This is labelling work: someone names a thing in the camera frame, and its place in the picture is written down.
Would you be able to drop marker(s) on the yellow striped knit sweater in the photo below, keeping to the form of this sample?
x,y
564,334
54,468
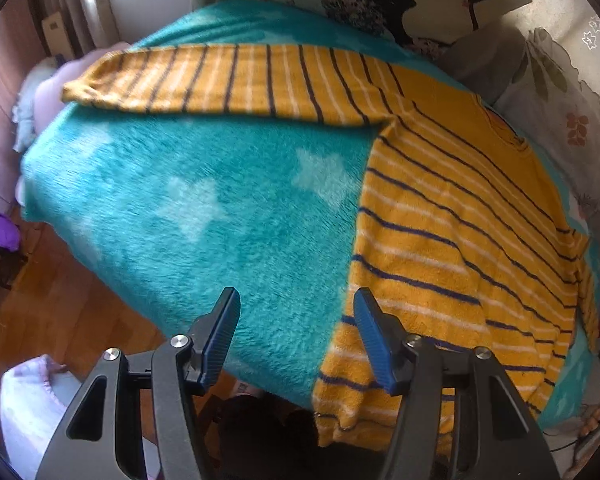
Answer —
x,y
458,232

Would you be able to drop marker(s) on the white lilac storage bin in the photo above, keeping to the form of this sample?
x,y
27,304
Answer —
x,y
34,396

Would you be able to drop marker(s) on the teal cartoon fleece blanket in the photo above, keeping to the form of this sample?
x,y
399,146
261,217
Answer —
x,y
169,209

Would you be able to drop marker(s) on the pink shell chair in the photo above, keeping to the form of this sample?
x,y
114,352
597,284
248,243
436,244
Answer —
x,y
47,100

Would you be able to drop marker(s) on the white floral leaf pillow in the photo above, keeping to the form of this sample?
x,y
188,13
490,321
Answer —
x,y
559,112

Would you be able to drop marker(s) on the light blue plush toy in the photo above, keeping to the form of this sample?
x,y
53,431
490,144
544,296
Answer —
x,y
23,110

